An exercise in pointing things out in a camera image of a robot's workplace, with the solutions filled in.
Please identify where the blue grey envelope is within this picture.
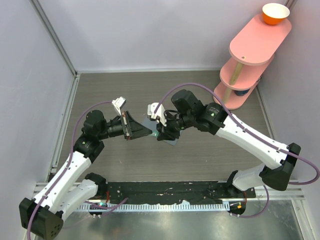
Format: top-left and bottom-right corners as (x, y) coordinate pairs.
(142, 117), (178, 146)

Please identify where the white glue stick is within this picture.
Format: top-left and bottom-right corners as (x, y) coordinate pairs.
(152, 130), (159, 138)

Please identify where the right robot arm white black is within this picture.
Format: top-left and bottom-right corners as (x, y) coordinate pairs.
(147, 89), (301, 195)

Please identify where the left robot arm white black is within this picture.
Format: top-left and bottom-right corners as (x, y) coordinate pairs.
(19, 110), (152, 240)

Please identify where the blue object under shelf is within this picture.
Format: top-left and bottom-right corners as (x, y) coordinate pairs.
(234, 88), (250, 97)

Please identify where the pink three tier shelf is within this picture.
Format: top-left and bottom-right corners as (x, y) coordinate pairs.
(214, 13), (292, 110)

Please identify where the orange bowl white inside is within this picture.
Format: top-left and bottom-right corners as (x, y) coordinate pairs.
(262, 3), (290, 26)

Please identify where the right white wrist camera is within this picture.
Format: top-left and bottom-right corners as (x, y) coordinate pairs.
(147, 102), (167, 127)

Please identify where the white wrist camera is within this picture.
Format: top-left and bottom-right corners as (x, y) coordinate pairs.
(111, 96), (126, 116)
(147, 102), (167, 127)

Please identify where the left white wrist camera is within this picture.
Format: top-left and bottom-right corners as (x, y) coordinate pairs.
(111, 96), (126, 116)

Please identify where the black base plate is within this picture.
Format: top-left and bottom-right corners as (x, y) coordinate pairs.
(104, 181), (256, 205)

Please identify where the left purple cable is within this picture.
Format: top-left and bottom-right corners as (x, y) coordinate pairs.
(26, 100), (130, 240)

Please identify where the white slotted cable duct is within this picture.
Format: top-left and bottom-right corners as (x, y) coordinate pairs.
(74, 202), (231, 213)

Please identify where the aluminium frame rail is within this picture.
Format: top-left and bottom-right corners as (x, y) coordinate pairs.
(29, 0), (78, 76)

